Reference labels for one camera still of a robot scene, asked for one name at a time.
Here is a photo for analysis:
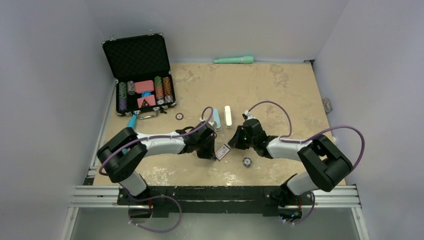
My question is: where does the red white card box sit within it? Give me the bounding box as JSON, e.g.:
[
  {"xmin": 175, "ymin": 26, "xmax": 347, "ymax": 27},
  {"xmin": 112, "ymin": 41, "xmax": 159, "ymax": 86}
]
[{"xmin": 215, "ymin": 144, "xmax": 231, "ymax": 161}]

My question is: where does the light blue stapler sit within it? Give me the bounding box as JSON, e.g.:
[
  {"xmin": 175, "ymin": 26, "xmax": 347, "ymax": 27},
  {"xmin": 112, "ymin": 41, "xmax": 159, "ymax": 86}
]
[{"xmin": 212, "ymin": 108, "xmax": 222, "ymax": 132}]

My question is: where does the white stapler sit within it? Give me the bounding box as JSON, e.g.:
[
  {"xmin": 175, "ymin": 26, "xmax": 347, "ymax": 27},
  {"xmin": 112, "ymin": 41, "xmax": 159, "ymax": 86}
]
[{"xmin": 224, "ymin": 105, "xmax": 233, "ymax": 129}]

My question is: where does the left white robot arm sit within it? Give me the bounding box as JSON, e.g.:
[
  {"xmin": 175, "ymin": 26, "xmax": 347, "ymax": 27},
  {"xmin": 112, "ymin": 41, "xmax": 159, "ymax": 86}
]
[{"xmin": 96, "ymin": 121, "xmax": 216, "ymax": 205}]

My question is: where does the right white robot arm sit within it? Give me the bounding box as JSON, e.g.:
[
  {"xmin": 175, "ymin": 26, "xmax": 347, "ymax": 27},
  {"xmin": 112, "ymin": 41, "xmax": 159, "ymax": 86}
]
[{"xmin": 228, "ymin": 118, "xmax": 354, "ymax": 204}]

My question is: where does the poker chip stack on table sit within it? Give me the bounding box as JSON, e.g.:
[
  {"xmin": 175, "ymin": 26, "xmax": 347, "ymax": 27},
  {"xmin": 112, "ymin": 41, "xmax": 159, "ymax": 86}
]
[{"xmin": 242, "ymin": 157, "xmax": 253, "ymax": 168}]

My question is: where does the poker chip near case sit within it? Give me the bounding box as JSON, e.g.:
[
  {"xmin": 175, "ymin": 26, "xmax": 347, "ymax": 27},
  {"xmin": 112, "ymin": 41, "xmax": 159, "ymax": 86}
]
[{"xmin": 175, "ymin": 113, "xmax": 184, "ymax": 121}]

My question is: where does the pink card deck lower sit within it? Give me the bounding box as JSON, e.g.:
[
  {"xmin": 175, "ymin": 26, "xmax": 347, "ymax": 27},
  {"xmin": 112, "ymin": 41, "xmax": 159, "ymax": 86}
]
[{"xmin": 137, "ymin": 95, "xmax": 157, "ymax": 108}]

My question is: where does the pink card deck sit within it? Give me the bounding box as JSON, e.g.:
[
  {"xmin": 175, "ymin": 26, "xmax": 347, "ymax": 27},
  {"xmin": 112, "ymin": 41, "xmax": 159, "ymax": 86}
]
[
  {"xmin": 137, "ymin": 95, "xmax": 157, "ymax": 108},
  {"xmin": 134, "ymin": 79, "xmax": 155, "ymax": 94}
]

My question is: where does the orange chip column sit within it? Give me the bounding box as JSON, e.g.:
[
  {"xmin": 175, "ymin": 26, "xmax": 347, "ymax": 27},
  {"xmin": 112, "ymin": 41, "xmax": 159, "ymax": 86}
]
[{"xmin": 154, "ymin": 76, "xmax": 174, "ymax": 105}]

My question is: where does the blue dealer chip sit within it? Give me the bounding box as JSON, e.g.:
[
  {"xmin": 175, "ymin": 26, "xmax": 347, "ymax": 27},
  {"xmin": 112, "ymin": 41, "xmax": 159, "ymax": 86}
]
[{"xmin": 141, "ymin": 91, "xmax": 152, "ymax": 98}]

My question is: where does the mint green marker pen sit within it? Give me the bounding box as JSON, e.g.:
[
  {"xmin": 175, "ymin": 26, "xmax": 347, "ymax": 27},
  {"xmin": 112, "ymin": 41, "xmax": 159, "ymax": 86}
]
[{"xmin": 213, "ymin": 56, "xmax": 254, "ymax": 64}]

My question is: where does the pink card deck upper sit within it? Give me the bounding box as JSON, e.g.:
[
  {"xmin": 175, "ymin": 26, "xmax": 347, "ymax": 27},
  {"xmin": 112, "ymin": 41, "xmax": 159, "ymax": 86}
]
[{"xmin": 134, "ymin": 79, "xmax": 155, "ymax": 94}]

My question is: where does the green chip column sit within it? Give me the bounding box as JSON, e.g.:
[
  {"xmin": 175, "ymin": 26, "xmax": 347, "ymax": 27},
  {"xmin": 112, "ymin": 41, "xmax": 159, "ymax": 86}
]
[{"xmin": 118, "ymin": 82, "xmax": 127, "ymax": 111}]

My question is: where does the black poker chip case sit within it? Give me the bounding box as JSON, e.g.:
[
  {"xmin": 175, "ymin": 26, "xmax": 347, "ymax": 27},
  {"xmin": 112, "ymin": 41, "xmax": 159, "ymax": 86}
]
[{"xmin": 102, "ymin": 33, "xmax": 177, "ymax": 116}]

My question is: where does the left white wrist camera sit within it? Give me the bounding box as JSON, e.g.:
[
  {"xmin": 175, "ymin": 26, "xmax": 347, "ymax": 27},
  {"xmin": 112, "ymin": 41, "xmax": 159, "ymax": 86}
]
[{"xmin": 199, "ymin": 118, "xmax": 217, "ymax": 131}]

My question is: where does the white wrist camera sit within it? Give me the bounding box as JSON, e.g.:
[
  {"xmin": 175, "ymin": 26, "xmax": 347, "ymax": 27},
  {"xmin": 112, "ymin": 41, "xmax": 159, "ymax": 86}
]
[
  {"xmin": 199, "ymin": 118, "xmax": 217, "ymax": 131},
  {"xmin": 242, "ymin": 110, "xmax": 256, "ymax": 121}
]

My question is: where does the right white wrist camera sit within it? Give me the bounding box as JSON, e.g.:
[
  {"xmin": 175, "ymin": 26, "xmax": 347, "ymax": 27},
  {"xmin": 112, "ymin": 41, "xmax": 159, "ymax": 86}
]
[{"xmin": 242, "ymin": 110, "xmax": 256, "ymax": 121}]

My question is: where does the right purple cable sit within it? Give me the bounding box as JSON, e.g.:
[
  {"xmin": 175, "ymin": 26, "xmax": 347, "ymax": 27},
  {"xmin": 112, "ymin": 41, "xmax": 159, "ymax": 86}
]
[{"xmin": 247, "ymin": 100, "xmax": 366, "ymax": 171}]

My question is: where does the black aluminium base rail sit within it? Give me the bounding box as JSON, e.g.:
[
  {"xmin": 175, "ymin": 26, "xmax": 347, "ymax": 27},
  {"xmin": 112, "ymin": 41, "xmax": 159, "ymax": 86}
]
[{"xmin": 67, "ymin": 184, "xmax": 362, "ymax": 220}]

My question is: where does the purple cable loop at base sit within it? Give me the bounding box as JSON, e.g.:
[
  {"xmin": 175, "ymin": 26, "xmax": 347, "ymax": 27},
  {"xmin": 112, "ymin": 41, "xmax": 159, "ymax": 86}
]
[{"xmin": 122, "ymin": 188, "xmax": 183, "ymax": 234}]

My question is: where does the blue tube by wall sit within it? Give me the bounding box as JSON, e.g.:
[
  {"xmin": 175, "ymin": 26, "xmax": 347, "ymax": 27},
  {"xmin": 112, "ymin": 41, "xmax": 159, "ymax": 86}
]
[{"xmin": 122, "ymin": 114, "xmax": 137, "ymax": 154}]

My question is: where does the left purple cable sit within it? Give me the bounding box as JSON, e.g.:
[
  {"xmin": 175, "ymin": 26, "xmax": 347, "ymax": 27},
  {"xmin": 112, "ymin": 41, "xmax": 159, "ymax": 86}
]
[{"xmin": 98, "ymin": 106, "xmax": 215, "ymax": 176}]

